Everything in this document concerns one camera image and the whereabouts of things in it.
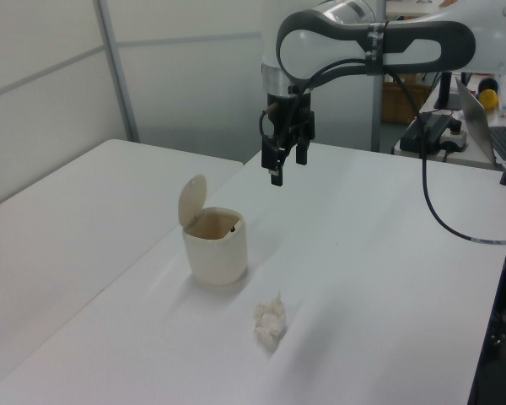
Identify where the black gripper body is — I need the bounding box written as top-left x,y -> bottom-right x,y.
264,92 -> 317,147

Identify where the white paper trash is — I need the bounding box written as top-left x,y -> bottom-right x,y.
252,289 -> 288,352

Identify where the small white lidded bin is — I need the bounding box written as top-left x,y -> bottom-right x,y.
177,173 -> 249,287

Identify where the brown cardboard box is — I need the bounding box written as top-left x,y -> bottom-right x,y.
381,78 -> 433,126

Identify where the black power brick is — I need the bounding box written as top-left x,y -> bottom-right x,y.
400,111 -> 455,153

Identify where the grey emergency stop box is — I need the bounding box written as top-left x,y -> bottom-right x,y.
440,120 -> 469,155

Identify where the black monitor stand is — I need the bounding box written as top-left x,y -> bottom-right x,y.
433,71 -> 455,111

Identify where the white desk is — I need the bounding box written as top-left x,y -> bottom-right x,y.
390,71 -> 506,172

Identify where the silver laptop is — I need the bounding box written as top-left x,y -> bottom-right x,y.
454,75 -> 506,168

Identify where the yellow ball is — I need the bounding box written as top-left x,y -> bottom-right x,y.
478,88 -> 500,112

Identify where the grey partition frame post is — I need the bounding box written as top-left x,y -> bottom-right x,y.
369,0 -> 388,153
93,0 -> 141,144

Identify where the black cable strap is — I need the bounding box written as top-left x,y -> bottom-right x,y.
364,21 -> 390,78

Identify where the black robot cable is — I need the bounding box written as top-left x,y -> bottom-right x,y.
293,58 -> 506,246

